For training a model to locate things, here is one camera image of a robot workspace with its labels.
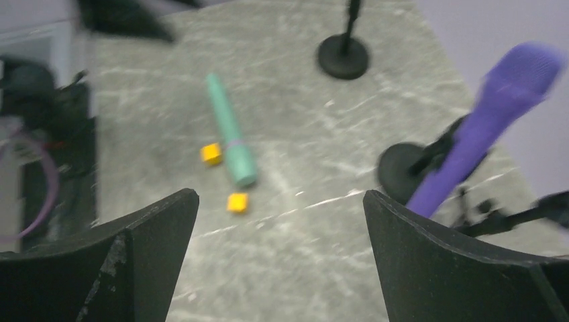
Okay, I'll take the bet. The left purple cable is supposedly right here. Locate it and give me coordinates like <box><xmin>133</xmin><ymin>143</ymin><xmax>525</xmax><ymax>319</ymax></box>
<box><xmin>0</xmin><ymin>129</ymin><xmax>60</xmax><ymax>244</ymax></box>

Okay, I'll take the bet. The round-base mic stand front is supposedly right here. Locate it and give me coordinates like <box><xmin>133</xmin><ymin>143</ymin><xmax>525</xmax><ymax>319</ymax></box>
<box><xmin>376</xmin><ymin>118</ymin><xmax>463</xmax><ymax>204</ymax></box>

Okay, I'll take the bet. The round-base mic stand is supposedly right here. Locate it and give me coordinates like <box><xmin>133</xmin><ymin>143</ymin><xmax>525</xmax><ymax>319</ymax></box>
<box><xmin>376</xmin><ymin>118</ymin><xmax>463</xmax><ymax>204</ymax></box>
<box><xmin>316</xmin><ymin>0</ymin><xmax>370</xmax><ymax>81</ymax></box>

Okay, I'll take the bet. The yellow cube near centre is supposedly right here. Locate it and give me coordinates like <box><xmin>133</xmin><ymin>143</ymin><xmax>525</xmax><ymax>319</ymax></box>
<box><xmin>226</xmin><ymin>193</ymin><xmax>249</xmax><ymax>213</ymax></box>

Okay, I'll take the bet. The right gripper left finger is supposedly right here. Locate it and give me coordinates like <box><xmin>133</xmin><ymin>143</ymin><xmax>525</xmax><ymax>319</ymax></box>
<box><xmin>1</xmin><ymin>189</ymin><xmax>199</xmax><ymax>322</ymax></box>

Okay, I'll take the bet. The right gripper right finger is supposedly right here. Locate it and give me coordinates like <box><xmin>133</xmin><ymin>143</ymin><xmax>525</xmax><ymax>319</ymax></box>
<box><xmin>363</xmin><ymin>190</ymin><xmax>568</xmax><ymax>321</ymax></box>

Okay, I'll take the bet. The purple microphone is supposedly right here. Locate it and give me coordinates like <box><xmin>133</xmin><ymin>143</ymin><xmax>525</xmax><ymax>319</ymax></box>
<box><xmin>406</xmin><ymin>42</ymin><xmax>568</xmax><ymax>218</ymax></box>

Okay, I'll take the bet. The teal microphone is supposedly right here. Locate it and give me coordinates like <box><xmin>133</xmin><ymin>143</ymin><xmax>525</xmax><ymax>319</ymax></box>
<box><xmin>206</xmin><ymin>73</ymin><xmax>258</xmax><ymax>188</ymax></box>

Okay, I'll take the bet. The tripod stand with shock mount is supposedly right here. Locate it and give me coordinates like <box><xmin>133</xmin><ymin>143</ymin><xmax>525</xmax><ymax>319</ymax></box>
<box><xmin>451</xmin><ymin>187</ymin><xmax>568</xmax><ymax>237</ymax></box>

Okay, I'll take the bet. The yellow cube near teal mic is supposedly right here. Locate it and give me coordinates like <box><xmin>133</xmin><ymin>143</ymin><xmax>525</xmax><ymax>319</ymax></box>
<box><xmin>200</xmin><ymin>142</ymin><xmax>223</xmax><ymax>166</ymax></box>

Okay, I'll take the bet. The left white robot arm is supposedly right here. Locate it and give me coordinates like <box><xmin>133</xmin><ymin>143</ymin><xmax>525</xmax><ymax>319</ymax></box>
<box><xmin>75</xmin><ymin>0</ymin><xmax>176</xmax><ymax>44</ymax></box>

